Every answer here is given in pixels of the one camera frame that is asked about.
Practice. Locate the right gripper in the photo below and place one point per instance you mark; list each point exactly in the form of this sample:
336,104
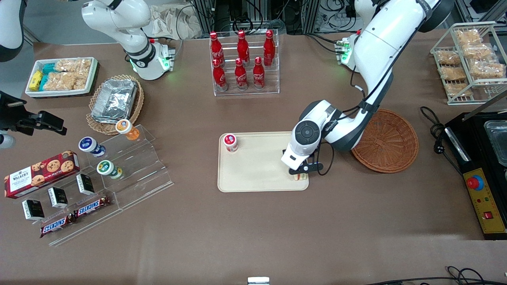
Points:
11,114

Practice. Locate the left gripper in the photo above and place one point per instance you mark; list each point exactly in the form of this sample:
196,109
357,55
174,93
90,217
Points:
284,151

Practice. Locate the triangular sandwich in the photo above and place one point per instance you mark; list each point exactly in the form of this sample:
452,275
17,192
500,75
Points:
300,177

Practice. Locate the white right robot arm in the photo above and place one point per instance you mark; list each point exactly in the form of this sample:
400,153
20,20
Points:
138,59

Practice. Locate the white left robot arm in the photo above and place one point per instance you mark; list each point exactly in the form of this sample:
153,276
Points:
380,47

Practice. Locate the beige plastic tray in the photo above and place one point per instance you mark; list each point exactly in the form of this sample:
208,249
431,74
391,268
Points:
257,170

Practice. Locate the oval light wicker basket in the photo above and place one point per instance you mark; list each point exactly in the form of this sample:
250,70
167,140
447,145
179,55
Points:
97,126

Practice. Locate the round brown wicker basket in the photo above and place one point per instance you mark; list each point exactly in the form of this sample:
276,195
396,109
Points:
390,142

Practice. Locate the clear glass machine tray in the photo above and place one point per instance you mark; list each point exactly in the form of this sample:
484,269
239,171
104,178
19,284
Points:
497,142

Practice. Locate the white rectangular snack bin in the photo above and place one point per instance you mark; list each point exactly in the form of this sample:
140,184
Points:
59,93

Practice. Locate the blue lid yogurt cup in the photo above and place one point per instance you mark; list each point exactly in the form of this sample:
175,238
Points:
90,145

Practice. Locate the teal snack packet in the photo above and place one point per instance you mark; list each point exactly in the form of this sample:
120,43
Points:
49,68
43,83

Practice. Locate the clear rice cracker pack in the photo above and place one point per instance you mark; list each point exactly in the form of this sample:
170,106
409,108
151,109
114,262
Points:
61,81
73,66

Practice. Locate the yellow snack packet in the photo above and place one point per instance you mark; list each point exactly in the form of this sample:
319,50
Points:
35,80

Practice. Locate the red Walkers cookie box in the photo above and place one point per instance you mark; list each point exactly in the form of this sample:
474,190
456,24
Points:
39,174

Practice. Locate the small black box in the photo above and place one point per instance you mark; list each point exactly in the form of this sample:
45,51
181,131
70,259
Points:
85,184
33,209
58,197

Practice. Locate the stack of foil trays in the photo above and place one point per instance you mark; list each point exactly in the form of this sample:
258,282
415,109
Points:
115,101

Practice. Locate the red lid yogurt cup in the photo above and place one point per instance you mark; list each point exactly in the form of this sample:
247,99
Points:
230,142

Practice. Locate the green lid yogurt cup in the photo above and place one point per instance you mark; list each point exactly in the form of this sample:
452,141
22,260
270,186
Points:
107,169

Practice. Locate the orange lid yogurt cup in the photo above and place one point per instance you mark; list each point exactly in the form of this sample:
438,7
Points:
126,128

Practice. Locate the clear acrylic bottle rack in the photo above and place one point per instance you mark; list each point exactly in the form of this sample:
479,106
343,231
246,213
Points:
269,81

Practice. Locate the Snickers bar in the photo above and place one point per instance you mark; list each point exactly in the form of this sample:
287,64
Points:
57,225
92,207

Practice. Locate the red cola bottle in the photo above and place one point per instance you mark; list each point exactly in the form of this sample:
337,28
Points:
216,49
258,75
243,47
241,77
269,49
220,77

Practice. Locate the clear acrylic stepped display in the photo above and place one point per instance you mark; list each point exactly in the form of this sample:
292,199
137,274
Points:
138,174

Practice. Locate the beige crumpled cloth bag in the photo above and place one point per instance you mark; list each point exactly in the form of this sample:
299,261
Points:
170,21

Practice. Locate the clear bagged pastry pack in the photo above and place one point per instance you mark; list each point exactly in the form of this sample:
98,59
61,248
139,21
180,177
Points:
487,70
454,74
478,51
458,90
468,37
448,57

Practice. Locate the red emergency stop button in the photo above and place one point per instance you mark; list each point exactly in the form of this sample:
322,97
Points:
473,183

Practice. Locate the black machine housing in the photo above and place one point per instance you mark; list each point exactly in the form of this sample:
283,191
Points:
475,158

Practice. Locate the yellow control panel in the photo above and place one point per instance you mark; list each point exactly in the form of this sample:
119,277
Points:
485,206

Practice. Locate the grey metal bar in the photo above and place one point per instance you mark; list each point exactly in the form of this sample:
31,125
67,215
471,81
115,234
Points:
485,106

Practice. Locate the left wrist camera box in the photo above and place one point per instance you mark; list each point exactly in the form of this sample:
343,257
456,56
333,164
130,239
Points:
307,168

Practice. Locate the black aluminium frame rack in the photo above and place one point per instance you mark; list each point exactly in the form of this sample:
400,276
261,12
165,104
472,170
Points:
222,16

